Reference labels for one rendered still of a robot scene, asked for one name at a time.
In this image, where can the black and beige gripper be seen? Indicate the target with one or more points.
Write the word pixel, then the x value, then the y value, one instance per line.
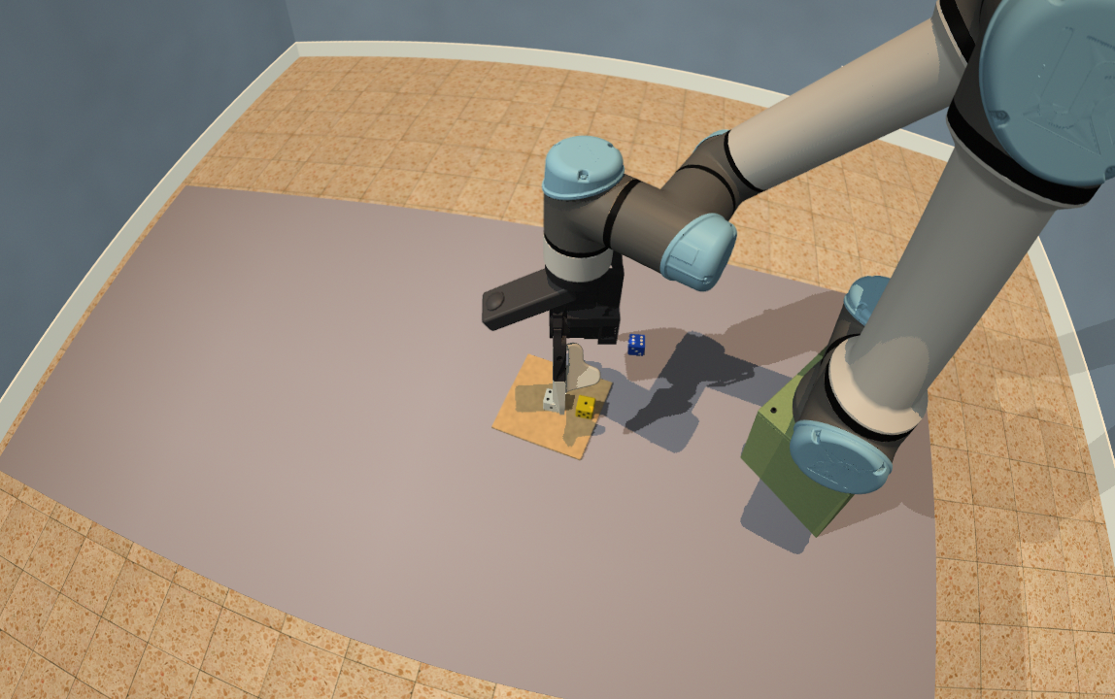
pixel 584 318

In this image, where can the tan mat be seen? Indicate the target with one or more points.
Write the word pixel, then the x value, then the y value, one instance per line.
pixel 522 414

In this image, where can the yellow die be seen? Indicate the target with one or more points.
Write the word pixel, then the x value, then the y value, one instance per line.
pixel 585 407

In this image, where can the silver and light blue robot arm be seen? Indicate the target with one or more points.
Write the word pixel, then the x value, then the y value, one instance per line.
pixel 1045 117

